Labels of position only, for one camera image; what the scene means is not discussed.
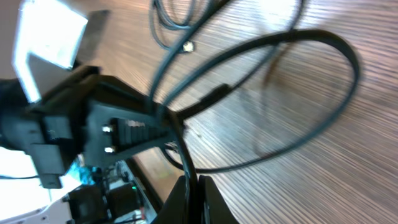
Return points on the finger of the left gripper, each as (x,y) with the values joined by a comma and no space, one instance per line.
(111,96)
(115,133)

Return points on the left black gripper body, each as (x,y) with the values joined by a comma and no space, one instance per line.
(50,130)

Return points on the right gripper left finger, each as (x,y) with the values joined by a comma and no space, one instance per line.
(175,209)

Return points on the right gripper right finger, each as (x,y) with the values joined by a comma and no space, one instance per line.
(213,208)

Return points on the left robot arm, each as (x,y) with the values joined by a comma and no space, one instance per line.
(118,190)

